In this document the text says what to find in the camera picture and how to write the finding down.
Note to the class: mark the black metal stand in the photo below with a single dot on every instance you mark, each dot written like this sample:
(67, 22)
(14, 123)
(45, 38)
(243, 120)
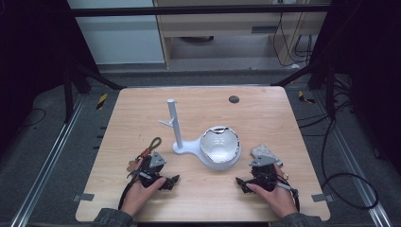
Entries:
(68, 94)
(329, 94)

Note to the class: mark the white stand with hook pole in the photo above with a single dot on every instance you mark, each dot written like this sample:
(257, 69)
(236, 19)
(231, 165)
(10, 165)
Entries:
(175, 123)

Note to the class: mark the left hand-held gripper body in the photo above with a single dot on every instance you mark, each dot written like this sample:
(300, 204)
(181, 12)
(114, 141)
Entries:
(148, 170)

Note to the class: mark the white cabinet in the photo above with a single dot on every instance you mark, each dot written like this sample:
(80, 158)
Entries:
(119, 38)

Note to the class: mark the person's right hand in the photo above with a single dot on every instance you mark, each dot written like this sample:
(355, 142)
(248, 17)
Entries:
(280, 198)

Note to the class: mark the light wooden desk unit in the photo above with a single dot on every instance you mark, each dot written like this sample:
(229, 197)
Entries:
(220, 28)

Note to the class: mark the grey metal table bracket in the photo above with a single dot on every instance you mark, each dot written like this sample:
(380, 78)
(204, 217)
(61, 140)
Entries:
(83, 197)
(322, 198)

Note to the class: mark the grey fabric pouch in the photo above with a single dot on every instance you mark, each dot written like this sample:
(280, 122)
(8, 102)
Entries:
(263, 151)

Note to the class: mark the yellow black striped tape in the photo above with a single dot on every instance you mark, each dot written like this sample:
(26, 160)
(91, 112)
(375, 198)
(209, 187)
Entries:
(101, 101)
(304, 97)

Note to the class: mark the person's left hand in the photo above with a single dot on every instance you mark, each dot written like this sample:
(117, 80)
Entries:
(138, 197)

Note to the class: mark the black curtain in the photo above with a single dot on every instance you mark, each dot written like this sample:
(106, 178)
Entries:
(372, 63)
(31, 63)

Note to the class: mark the dark round table grommet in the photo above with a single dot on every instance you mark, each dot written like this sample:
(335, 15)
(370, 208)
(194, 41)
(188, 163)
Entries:
(234, 99)

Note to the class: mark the black horizontal frame bar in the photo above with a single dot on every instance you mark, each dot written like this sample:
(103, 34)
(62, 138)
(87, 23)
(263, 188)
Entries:
(189, 10)

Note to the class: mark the aluminium floor rail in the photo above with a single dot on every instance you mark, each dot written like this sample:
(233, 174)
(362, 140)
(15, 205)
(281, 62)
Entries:
(356, 164)
(47, 164)

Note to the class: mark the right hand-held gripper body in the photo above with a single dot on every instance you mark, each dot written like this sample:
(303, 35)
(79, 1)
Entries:
(265, 176)

